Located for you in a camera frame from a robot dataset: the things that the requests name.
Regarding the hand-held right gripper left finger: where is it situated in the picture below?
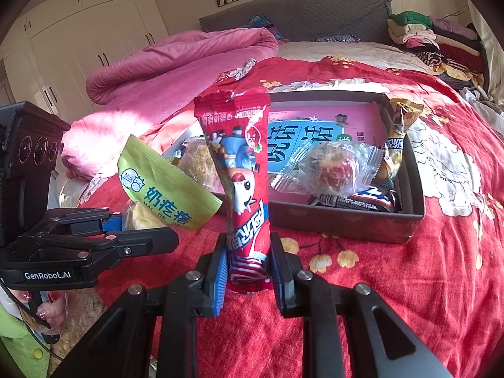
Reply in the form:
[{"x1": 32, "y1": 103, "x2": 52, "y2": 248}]
[{"x1": 51, "y1": 233, "x2": 231, "y2": 378}]

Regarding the pile of folded clothes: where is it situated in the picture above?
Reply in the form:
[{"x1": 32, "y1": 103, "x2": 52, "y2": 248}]
[{"x1": 386, "y1": 11, "x2": 486, "y2": 88}]

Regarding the cream curtain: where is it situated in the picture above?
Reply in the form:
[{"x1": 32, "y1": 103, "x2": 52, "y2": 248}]
[{"x1": 467, "y1": 0, "x2": 504, "y2": 105}]

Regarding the pink and blue book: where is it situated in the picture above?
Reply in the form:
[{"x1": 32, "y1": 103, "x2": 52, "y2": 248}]
[{"x1": 185, "y1": 100, "x2": 389, "y2": 205}]

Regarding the beige bed sheet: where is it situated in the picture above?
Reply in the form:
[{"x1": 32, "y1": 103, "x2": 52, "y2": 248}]
[{"x1": 278, "y1": 40, "x2": 428, "y2": 74}]

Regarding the red cartoon snack packet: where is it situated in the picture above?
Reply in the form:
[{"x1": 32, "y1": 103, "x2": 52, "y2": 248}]
[{"x1": 194, "y1": 88, "x2": 272, "y2": 294}]

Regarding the clear floss cake packet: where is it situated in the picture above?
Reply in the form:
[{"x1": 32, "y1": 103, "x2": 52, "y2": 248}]
[{"x1": 179, "y1": 140, "x2": 221, "y2": 194}]

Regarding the clear red candy packet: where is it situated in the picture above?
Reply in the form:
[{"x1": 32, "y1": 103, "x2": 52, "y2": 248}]
[{"x1": 272, "y1": 142, "x2": 383, "y2": 198}]

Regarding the dark patterned pillow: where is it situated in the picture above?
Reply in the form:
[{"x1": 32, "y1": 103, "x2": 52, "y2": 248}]
[{"x1": 315, "y1": 33, "x2": 362, "y2": 44}]

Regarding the grey padded headboard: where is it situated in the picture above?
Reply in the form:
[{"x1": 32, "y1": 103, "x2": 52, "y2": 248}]
[{"x1": 198, "y1": 0, "x2": 394, "y2": 45}]

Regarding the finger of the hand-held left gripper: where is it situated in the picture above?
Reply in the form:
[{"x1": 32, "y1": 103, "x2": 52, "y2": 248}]
[
  {"x1": 37, "y1": 226, "x2": 180, "y2": 281},
  {"x1": 38, "y1": 206, "x2": 123, "y2": 233}
]

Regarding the red floral blanket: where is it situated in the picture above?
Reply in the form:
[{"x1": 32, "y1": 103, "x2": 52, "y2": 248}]
[{"x1": 77, "y1": 56, "x2": 504, "y2": 378}]

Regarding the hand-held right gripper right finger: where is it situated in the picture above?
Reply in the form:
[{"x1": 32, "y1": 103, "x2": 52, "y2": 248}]
[{"x1": 270, "y1": 232, "x2": 453, "y2": 378}]

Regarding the grey cardboard box tray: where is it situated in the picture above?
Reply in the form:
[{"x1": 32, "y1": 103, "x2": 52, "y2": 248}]
[{"x1": 163, "y1": 90, "x2": 427, "y2": 245}]

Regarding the long yellow snack packet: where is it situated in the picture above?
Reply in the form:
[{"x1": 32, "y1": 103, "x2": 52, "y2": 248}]
[{"x1": 370, "y1": 100, "x2": 425, "y2": 202}]

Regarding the brown chocolate bar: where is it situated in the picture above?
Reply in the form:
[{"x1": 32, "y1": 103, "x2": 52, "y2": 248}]
[{"x1": 309, "y1": 188, "x2": 397, "y2": 212}]

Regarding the green snack packet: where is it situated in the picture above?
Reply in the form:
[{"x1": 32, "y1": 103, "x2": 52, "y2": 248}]
[{"x1": 118, "y1": 134, "x2": 223, "y2": 232}]

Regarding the white crumpled cloth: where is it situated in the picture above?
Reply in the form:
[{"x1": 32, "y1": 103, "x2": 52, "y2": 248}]
[{"x1": 459, "y1": 87, "x2": 504, "y2": 116}]

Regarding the striped colourful pillow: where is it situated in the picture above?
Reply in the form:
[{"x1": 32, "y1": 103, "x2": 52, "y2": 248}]
[{"x1": 236, "y1": 15, "x2": 290, "y2": 44}]

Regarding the shaggy beige rug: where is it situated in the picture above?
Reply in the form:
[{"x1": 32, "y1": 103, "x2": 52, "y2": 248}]
[{"x1": 51, "y1": 287, "x2": 110, "y2": 348}]

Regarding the person's left hand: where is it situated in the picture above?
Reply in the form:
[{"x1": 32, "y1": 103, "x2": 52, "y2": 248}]
[{"x1": 10, "y1": 290, "x2": 70, "y2": 330}]

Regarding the pink quilt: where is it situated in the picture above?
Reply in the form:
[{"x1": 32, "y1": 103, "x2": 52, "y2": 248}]
[{"x1": 61, "y1": 29, "x2": 281, "y2": 180}]

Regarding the cream wardrobe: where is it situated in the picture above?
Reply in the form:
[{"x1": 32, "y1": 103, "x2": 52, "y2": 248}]
[{"x1": 0, "y1": 0, "x2": 170, "y2": 123}]

